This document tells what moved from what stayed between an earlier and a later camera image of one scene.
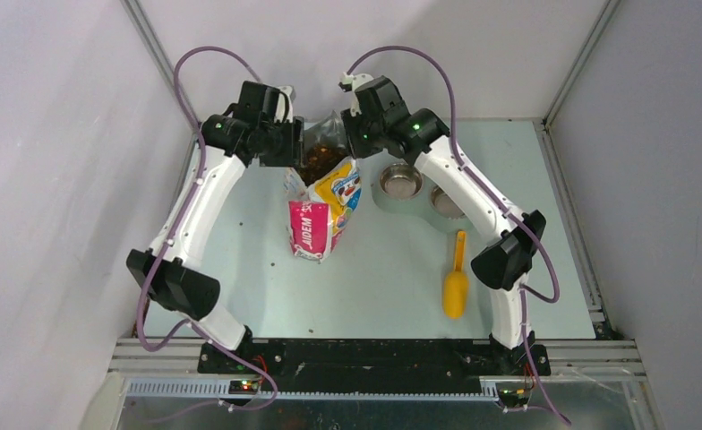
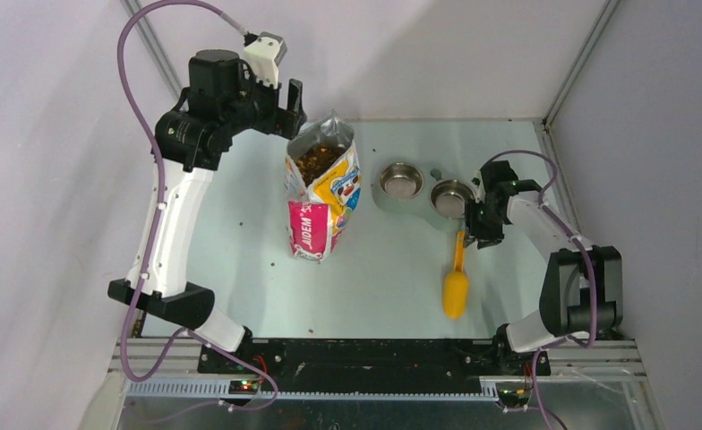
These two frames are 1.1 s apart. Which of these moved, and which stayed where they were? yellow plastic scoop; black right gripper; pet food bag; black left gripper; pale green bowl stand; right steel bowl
Moved: black right gripper; black left gripper
Stayed: pale green bowl stand; yellow plastic scoop; pet food bag; right steel bowl
